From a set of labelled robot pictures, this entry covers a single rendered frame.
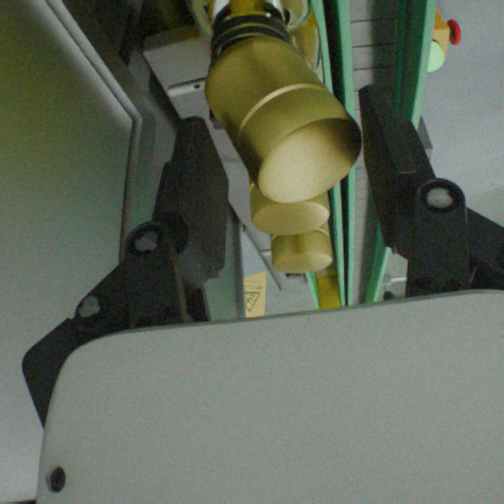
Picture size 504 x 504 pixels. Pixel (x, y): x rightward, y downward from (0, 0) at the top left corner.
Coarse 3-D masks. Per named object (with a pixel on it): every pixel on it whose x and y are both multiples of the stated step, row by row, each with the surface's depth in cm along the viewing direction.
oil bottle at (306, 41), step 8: (312, 8) 19; (312, 16) 19; (304, 24) 18; (312, 24) 18; (296, 32) 18; (304, 32) 18; (312, 32) 18; (296, 40) 18; (304, 40) 18; (312, 40) 18; (320, 40) 19; (296, 48) 18; (304, 48) 18; (312, 48) 18; (320, 48) 19; (304, 56) 18; (312, 56) 18; (320, 56) 19; (312, 64) 19; (320, 64) 19; (320, 72) 20; (320, 80) 20
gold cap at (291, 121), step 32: (224, 64) 12; (256, 64) 11; (288, 64) 11; (224, 96) 12; (256, 96) 11; (288, 96) 10; (320, 96) 10; (224, 128) 13; (256, 128) 11; (288, 128) 10; (320, 128) 10; (352, 128) 11; (256, 160) 11; (288, 160) 11; (320, 160) 11; (352, 160) 12; (288, 192) 12; (320, 192) 13
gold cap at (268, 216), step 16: (256, 192) 17; (256, 208) 17; (272, 208) 17; (288, 208) 17; (304, 208) 17; (320, 208) 17; (256, 224) 18; (272, 224) 18; (288, 224) 18; (304, 224) 18; (320, 224) 18
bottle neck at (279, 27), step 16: (224, 0) 14; (240, 0) 13; (256, 0) 13; (272, 0) 14; (224, 16) 13; (240, 16) 13; (256, 16) 13; (272, 16) 13; (224, 32) 13; (240, 32) 13; (256, 32) 12; (272, 32) 13; (224, 48) 13
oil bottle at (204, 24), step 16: (192, 0) 15; (208, 0) 14; (288, 0) 15; (304, 0) 15; (192, 16) 16; (208, 16) 15; (288, 16) 15; (304, 16) 16; (208, 32) 16; (288, 32) 17
